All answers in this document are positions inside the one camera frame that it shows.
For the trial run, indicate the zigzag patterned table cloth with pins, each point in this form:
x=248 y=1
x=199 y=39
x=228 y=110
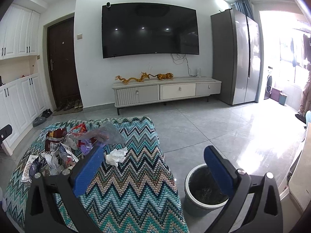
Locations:
x=140 y=195

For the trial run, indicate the grey slipper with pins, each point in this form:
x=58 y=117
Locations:
x=38 y=121

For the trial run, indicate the black shoe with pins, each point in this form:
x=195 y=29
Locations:
x=47 y=113

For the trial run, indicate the beige sofa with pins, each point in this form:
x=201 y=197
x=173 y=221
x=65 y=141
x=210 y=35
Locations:
x=297 y=190

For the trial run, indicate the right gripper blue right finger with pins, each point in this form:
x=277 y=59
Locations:
x=264 y=213

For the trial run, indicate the light blue chair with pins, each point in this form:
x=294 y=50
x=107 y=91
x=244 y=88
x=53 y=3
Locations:
x=308 y=117

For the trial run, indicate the dark brown entrance door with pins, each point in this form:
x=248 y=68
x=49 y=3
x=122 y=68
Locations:
x=61 y=62

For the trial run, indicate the white rimmed trash bin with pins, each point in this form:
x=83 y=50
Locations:
x=202 y=194

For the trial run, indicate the white router on cabinet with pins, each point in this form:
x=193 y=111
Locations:
x=198 y=72

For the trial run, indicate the grey white TV cabinet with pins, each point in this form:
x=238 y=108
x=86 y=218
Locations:
x=152 y=91

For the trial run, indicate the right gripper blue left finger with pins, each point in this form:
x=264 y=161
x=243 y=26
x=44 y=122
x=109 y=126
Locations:
x=42 y=213

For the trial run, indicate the shoes on door mat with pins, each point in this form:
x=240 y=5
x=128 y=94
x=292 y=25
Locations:
x=68 y=105

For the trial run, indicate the washing machine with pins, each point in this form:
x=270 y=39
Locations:
x=269 y=83

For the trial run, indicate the grey double door refrigerator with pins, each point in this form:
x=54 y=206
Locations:
x=236 y=56

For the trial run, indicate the hanging clothes on rack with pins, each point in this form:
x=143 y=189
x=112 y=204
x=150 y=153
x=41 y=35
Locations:
x=300 y=48

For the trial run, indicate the teal storage box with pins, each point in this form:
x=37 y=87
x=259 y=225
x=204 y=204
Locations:
x=282 y=98

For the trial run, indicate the standing person in beige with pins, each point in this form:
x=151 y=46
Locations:
x=305 y=96

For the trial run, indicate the golden dragon figurine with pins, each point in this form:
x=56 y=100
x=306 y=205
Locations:
x=126 y=81

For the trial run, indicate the golden tiger figurine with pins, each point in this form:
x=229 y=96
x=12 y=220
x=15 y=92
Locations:
x=164 y=76

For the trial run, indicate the large black wall television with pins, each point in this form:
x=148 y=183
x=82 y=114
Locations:
x=148 y=28

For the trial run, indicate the blue curtain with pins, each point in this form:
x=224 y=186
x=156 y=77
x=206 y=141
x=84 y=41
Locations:
x=245 y=7

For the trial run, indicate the purple storage box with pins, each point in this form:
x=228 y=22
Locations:
x=275 y=94

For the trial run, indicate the white tissue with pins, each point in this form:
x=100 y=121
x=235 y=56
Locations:
x=116 y=156

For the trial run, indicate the clear plastic bag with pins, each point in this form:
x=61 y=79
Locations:
x=106 y=134

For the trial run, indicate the red snack wrapper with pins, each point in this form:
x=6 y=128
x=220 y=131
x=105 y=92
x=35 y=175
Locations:
x=78 y=130

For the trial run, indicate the white shoe cabinet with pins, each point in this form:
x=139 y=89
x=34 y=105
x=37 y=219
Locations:
x=22 y=98

